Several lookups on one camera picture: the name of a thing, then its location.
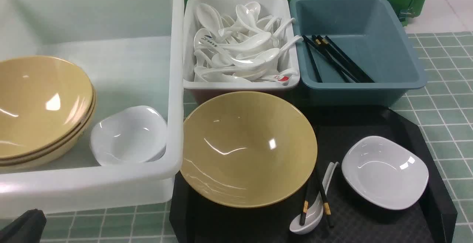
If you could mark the black chopstick in bin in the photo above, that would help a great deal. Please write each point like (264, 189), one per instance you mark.
(310, 46)
(334, 59)
(354, 68)

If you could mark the large translucent white plastic tub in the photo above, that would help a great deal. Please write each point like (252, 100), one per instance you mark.
(132, 52)

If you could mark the white soup spoon centre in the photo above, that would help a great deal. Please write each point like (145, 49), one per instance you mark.
(268, 55)

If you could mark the black plastic serving tray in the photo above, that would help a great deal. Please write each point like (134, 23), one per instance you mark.
(432, 219)

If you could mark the white square dish in tub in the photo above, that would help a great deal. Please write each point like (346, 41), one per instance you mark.
(134, 135)

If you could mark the white ceramic soup spoon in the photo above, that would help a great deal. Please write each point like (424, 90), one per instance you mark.
(316, 211)

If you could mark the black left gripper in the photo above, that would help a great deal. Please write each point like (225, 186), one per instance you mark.
(27, 228)

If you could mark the green checkered tablecloth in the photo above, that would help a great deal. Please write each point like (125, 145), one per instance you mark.
(442, 110)

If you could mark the blue-grey plastic bin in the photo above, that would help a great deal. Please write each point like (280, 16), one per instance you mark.
(369, 32)

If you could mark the white spoon with red mark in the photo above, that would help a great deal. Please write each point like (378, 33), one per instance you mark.
(282, 77)

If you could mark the top stacked yellow bowl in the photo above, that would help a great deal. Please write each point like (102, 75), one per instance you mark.
(42, 99)

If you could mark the white square dish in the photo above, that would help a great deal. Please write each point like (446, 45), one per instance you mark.
(134, 135)
(385, 173)

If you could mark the bottom stacked yellow bowl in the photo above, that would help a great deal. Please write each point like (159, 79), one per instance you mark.
(48, 158)

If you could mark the white spoon with blue print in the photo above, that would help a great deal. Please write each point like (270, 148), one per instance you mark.
(203, 39)

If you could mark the white soup spoon top left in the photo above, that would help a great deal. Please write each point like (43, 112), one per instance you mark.
(210, 19)

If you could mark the stacked yellow bowl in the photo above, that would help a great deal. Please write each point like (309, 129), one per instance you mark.
(42, 99)
(48, 158)
(76, 131)

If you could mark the middle stacked yellow bowl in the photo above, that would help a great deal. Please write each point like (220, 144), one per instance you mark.
(76, 131)

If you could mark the white spoon bin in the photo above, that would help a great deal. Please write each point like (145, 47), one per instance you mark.
(204, 81)

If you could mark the yellow noodle bowl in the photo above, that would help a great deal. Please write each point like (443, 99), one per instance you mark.
(247, 149)

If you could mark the black gold-banded chopstick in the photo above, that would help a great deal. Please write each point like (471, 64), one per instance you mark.
(305, 208)
(322, 192)

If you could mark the metal clamp on backdrop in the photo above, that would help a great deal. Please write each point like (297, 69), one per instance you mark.
(406, 13)

